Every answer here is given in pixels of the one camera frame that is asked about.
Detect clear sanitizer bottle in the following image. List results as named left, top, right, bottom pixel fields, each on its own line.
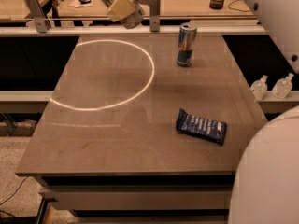
left=250, top=75, right=267, bottom=100
left=271, top=73, right=294, bottom=99

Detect black floor cable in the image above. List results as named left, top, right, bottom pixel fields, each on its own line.
left=0, top=175, right=31, bottom=217

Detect blue silver Red Bull can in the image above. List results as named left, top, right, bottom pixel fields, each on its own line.
left=177, top=22, right=197, bottom=67

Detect black mesh pen cup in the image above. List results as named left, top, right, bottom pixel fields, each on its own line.
left=209, top=0, right=225, bottom=10

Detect metal rail bracket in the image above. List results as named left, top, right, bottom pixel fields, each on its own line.
left=149, top=0, right=160, bottom=32
left=24, top=0, right=50, bottom=33

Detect middle metal rail bracket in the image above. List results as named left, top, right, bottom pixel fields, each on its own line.
left=149, top=0, right=160, bottom=32

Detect left metal rail bracket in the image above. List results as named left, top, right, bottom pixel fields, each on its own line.
left=24, top=0, right=50, bottom=33

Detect clear sanitizer bottle left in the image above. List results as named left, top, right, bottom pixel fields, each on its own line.
left=250, top=75, right=267, bottom=100

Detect dark blue snack wrapper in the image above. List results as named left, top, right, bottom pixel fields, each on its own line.
left=176, top=108, right=227, bottom=146

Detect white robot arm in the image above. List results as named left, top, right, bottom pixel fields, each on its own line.
left=105, top=68, right=298, bottom=224

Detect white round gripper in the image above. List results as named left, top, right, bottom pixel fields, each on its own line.
left=106, top=0, right=157, bottom=29

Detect black desk cable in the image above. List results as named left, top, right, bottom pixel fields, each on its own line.
left=227, top=0, right=251, bottom=13

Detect clear sanitizer bottle right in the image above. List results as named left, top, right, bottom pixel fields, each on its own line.
left=271, top=73, right=294, bottom=99

